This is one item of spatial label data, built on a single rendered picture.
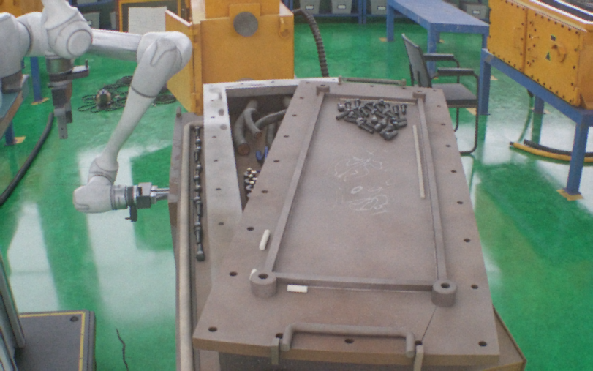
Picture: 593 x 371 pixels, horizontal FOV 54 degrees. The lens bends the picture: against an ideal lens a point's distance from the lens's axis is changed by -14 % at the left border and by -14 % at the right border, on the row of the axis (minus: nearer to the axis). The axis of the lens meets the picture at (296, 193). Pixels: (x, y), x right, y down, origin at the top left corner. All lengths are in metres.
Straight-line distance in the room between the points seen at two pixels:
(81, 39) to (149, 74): 0.46
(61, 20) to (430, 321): 1.16
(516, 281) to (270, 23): 2.08
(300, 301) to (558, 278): 2.85
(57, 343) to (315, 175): 1.59
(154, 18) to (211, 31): 1.54
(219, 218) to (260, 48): 2.70
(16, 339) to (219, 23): 2.22
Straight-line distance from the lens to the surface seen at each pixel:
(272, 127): 1.97
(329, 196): 1.33
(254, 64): 3.96
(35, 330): 2.80
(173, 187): 1.71
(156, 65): 2.03
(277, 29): 3.93
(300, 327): 0.95
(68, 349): 2.65
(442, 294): 1.01
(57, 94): 1.85
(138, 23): 5.43
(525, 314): 3.40
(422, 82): 4.99
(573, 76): 4.63
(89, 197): 2.31
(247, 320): 0.98
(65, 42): 1.65
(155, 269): 3.66
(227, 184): 1.43
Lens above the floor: 1.96
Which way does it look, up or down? 26 degrees down
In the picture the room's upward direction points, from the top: straight up
